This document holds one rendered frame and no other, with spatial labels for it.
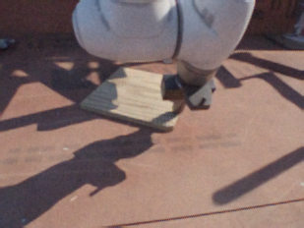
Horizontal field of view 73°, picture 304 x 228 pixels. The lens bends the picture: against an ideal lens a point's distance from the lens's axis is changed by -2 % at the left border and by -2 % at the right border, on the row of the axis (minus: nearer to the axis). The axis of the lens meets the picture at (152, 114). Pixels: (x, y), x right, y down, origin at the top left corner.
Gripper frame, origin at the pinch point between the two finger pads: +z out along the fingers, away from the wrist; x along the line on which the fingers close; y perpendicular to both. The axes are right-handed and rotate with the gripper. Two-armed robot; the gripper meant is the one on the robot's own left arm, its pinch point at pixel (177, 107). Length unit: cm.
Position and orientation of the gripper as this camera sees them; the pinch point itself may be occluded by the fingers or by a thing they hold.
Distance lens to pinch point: 64.7
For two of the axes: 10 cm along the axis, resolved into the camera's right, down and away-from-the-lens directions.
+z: -1.2, 4.7, 8.8
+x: -9.9, 0.5, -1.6
